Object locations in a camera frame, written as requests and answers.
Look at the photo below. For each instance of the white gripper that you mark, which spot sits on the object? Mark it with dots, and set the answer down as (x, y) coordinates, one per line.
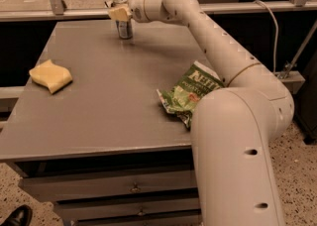
(136, 8)

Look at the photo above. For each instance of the silver redbull can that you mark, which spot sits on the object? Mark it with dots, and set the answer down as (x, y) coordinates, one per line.
(124, 28)

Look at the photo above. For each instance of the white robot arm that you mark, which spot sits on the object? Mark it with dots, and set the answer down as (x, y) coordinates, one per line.
(231, 126)

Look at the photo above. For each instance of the green jalapeno chip bag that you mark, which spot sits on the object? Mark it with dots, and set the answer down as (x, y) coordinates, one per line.
(197, 82)

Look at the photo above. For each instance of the yellow sponge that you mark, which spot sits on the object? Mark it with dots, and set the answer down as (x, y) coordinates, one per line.
(52, 76)

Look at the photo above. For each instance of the top grey drawer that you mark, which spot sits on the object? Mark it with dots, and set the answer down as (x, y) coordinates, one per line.
(103, 184)

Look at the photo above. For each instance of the grey drawer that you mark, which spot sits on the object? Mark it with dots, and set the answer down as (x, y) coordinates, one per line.
(126, 207)
(103, 184)
(155, 220)

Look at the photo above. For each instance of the middle grey drawer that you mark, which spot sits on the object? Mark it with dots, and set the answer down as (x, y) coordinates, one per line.
(126, 207)

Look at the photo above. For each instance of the bottom grey drawer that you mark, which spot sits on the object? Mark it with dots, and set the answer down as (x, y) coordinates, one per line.
(155, 220)

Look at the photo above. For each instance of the black shoe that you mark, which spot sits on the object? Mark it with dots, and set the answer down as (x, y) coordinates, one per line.
(21, 216)

